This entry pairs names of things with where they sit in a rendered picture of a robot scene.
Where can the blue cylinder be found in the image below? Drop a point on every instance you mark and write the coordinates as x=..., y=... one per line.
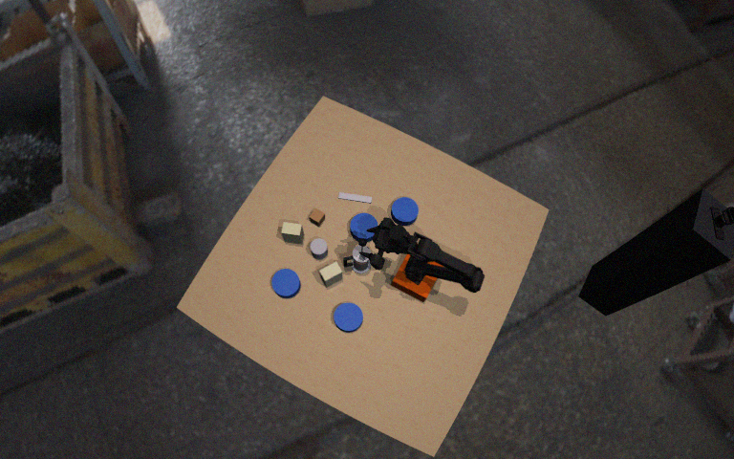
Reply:
x=360, y=224
x=405, y=211
x=348, y=317
x=286, y=283

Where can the white flat bar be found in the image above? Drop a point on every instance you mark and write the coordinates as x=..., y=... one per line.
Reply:
x=354, y=197

